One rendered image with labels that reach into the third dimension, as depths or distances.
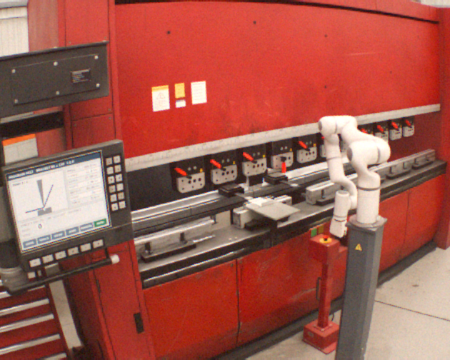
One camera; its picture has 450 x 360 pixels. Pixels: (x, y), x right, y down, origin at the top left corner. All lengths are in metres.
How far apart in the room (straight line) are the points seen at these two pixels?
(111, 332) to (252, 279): 0.92
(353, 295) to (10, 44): 5.22
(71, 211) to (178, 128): 0.91
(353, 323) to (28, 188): 1.86
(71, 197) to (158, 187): 1.43
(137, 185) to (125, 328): 1.00
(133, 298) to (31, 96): 1.12
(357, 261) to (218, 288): 0.76
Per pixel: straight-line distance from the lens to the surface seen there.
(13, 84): 1.41
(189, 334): 2.54
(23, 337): 2.51
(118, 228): 1.59
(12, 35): 6.26
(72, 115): 1.81
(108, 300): 2.09
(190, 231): 2.42
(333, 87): 2.89
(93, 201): 1.53
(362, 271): 2.38
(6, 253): 1.61
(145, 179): 2.82
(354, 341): 2.64
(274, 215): 2.43
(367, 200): 2.25
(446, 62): 4.10
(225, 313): 2.61
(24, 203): 1.45
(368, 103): 3.19
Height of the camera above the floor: 1.89
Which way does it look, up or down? 17 degrees down
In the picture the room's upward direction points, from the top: 3 degrees counter-clockwise
